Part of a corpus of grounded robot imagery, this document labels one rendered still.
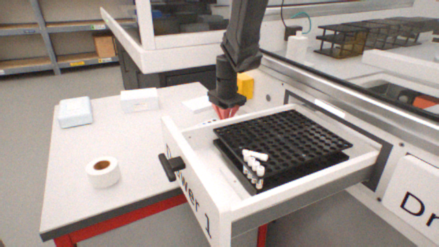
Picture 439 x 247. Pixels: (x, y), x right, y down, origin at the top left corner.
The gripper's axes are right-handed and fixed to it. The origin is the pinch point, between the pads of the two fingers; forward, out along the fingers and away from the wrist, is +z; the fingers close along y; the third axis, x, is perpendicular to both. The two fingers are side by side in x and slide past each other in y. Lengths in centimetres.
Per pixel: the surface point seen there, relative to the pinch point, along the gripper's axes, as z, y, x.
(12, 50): 63, 405, 34
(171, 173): -10.8, -20.3, 28.8
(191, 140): -5.8, -8.4, 17.4
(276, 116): -8.9, -16.8, -1.2
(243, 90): -6.0, 3.8, -10.4
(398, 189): -6.3, -43.5, -1.7
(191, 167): -12.0, -22.4, 26.3
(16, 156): 84, 167, 61
